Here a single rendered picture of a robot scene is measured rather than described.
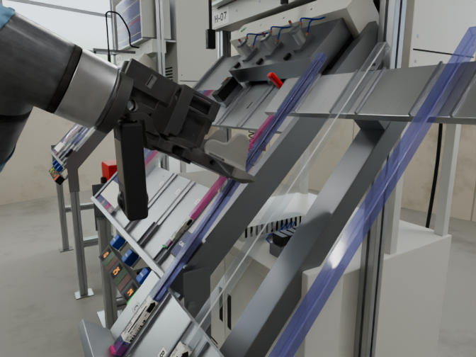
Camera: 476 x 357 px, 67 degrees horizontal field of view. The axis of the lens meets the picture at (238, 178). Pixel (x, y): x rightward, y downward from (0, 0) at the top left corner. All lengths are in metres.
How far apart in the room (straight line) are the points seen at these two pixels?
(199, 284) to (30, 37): 0.44
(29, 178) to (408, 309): 3.98
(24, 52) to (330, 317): 0.44
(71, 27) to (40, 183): 1.76
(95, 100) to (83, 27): 4.33
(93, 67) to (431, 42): 0.89
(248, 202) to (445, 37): 0.72
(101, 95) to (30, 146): 4.09
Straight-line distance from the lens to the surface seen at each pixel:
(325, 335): 0.50
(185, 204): 0.82
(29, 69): 0.38
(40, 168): 4.52
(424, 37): 1.07
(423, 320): 1.37
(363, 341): 1.08
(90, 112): 0.39
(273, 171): 0.72
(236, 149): 0.46
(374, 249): 0.95
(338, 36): 0.88
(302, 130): 0.75
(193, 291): 0.64
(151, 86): 0.42
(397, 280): 1.16
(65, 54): 0.39
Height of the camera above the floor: 1.04
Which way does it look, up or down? 12 degrees down
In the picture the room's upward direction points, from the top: straight up
